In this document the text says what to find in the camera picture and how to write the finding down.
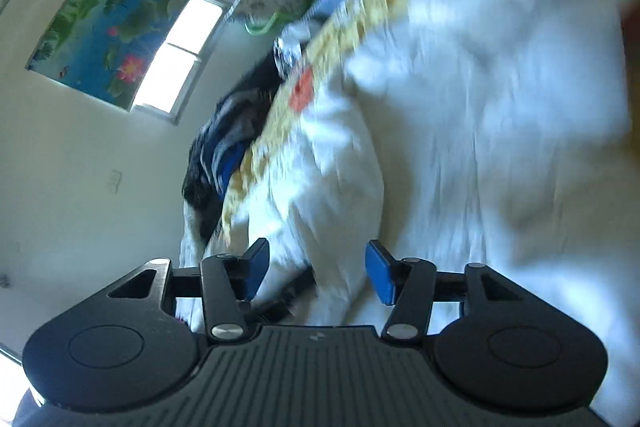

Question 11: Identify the lotus flower roller blind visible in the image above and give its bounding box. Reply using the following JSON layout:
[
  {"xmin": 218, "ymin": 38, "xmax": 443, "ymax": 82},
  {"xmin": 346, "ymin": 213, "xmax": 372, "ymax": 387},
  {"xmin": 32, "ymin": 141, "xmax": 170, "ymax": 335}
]
[{"xmin": 27, "ymin": 0, "xmax": 190, "ymax": 110}]

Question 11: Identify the window with grey frame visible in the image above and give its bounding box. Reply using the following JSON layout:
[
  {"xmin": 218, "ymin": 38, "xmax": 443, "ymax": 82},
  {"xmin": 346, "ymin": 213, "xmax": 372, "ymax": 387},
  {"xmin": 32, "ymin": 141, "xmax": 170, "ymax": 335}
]
[{"xmin": 134, "ymin": 0, "xmax": 228, "ymax": 121}]

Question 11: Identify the yellow cartoon bedspread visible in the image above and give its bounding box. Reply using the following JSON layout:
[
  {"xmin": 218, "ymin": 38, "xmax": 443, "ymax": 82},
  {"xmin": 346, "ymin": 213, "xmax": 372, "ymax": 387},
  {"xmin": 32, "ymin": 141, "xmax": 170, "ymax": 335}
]
[{"xmin": 220, "ymin": 0, "xmax": 409, "ymax": 245}]

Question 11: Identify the white puffer jacket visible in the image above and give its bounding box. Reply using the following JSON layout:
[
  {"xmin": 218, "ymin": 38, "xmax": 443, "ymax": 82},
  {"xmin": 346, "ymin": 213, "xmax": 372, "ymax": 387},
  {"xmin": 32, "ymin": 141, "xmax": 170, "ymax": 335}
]
[{"xmin": 177, "ymin": 0, "xmax": 640, "ymax": 427}]

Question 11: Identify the white wall switch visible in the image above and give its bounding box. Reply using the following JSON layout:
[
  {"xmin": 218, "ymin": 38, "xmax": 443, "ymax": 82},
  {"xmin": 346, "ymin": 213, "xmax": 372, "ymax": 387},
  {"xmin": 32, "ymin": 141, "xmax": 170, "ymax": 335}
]
[{"xmin": 107, "ymin": 170, "xmax": 122, "ymax": 194}]

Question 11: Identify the dark striped clothes pile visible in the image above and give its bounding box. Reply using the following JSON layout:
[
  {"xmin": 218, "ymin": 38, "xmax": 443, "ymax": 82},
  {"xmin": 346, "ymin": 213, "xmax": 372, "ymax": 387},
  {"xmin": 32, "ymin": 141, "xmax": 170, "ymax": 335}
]
[{"xmin": 181, "ymin": 51, "xmax": 283, "ymax": 243}]

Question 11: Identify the black white plastic bag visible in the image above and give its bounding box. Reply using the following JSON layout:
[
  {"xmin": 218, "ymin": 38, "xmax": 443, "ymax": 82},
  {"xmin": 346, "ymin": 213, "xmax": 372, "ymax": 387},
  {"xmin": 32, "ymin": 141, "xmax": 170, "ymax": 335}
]
[{"xmin": 272, "ymin": 22, "xmax": 314, "ymax": 80}]

